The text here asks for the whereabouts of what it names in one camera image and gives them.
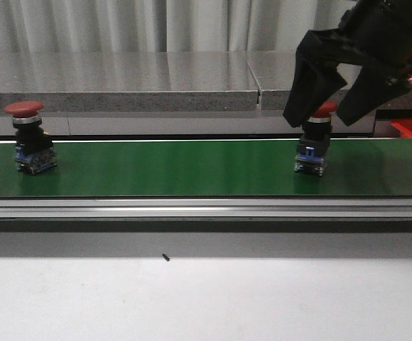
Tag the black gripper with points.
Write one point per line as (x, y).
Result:
(370, 34)

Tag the red mushroom push button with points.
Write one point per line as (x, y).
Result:
(34, 148)
(314, 143)

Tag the grey stone counter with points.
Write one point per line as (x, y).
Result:
(138, 94)

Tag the green conveyor belt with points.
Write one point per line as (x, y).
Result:
(356, 167)

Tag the white pleated curtain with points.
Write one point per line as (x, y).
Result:
(161, 26)

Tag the aluminium conveyor frame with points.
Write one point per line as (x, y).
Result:
(209, 209)

